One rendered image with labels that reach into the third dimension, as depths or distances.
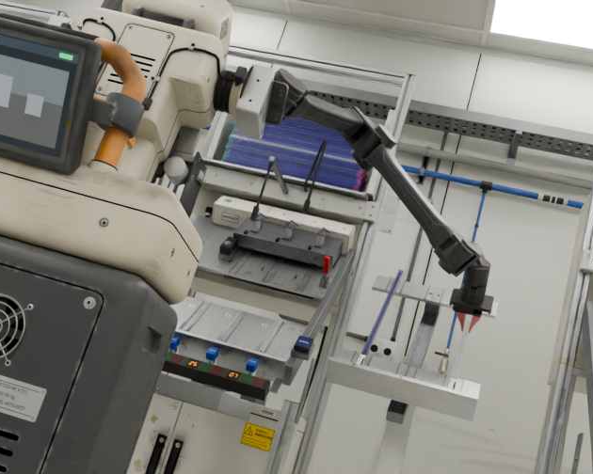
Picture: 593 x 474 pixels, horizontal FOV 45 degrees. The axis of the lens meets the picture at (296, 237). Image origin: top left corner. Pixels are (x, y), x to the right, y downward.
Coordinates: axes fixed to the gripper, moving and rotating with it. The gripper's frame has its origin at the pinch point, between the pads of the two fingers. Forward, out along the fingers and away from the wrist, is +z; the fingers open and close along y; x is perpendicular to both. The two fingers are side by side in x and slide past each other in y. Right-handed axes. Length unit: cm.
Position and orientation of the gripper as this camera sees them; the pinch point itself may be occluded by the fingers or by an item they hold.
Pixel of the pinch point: (466, 328)
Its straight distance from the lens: 190.9
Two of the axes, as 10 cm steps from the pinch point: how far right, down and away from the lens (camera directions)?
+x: -3.4, 4.5, -8.3
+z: -0.4, 8.7, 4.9
